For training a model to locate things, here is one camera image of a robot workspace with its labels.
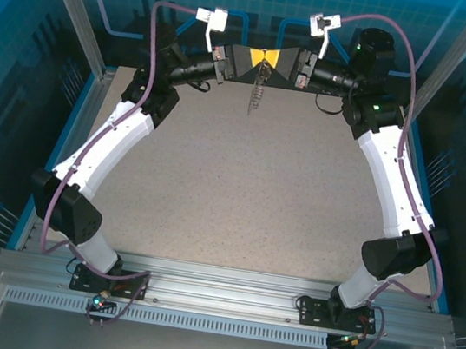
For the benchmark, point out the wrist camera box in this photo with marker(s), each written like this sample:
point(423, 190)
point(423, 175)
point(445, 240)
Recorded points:
point(212, 18)
point(325, 23)

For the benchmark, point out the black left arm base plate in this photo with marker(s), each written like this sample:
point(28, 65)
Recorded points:
point(90, 278)

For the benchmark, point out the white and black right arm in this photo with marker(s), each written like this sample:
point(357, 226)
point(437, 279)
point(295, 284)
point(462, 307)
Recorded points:
point(390, 180)

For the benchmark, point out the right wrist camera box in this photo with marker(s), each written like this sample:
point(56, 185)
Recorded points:
point(325, 23)

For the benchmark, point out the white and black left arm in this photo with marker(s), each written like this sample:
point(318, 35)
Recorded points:
point(100, 150)

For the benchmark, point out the white camera bracket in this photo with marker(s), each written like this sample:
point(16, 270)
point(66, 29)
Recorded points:
point(324, 45)
point(210, 39)

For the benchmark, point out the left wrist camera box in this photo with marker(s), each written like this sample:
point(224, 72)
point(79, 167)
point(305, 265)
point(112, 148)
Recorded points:
point(212, 18)

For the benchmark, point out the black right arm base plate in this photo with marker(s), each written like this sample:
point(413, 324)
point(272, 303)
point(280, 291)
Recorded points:
point(313, 311)

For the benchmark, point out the aluminium frame crossbeam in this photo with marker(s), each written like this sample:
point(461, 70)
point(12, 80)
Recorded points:
point(219, 295)

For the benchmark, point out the aluminium frame post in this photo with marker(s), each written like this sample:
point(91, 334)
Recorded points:
point(452, 62)
point(81, 11)

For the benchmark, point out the white right camera bracket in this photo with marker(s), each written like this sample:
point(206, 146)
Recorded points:
point(324, 45)

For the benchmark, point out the small controller board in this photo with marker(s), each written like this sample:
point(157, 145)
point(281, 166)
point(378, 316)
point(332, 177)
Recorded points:
point(102, 302)
point(350, 340)

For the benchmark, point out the blue table side trim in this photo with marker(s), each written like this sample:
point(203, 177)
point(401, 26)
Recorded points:
point(19, 230)
point(442, 298)

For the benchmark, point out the white left camera bracket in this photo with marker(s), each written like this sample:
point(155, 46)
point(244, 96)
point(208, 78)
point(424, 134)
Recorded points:
point(210, 39)

